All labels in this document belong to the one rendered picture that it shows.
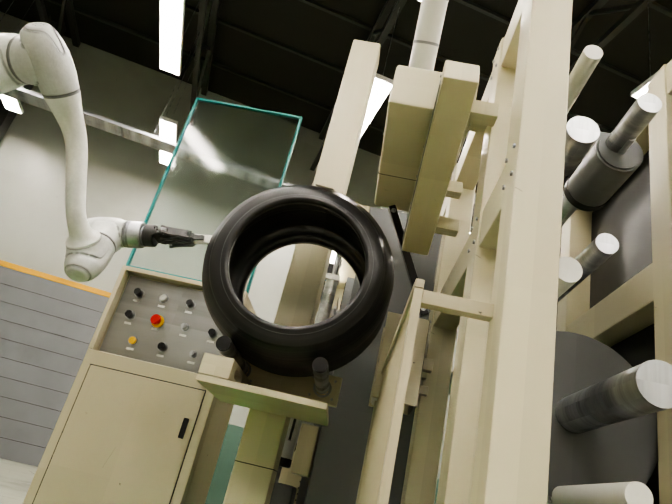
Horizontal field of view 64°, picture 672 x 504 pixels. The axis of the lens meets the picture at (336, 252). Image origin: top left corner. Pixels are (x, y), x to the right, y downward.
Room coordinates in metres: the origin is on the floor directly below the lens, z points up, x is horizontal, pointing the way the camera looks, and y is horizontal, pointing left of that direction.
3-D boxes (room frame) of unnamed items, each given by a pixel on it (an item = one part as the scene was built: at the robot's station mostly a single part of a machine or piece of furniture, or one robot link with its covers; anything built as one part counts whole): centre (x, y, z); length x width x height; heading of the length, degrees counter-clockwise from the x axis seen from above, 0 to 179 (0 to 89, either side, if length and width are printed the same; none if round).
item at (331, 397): (1.85, 0.07, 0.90); 0.40 x 0.03 x 0.10; 85
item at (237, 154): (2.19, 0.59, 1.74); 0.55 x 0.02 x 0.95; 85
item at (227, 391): (1.67, 0.09, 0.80); 0.37 x 0.36 x 0.02; 85
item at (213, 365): (1.69, 0.23, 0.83); 0.36 x 0.09 x 0.06; 175
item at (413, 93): (1.52, -0.19, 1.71); 0.61 x 0.25 x 0.15; 175
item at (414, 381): (1.86, -0.31, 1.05); 0.20 x 0.15 x 0.30; 175
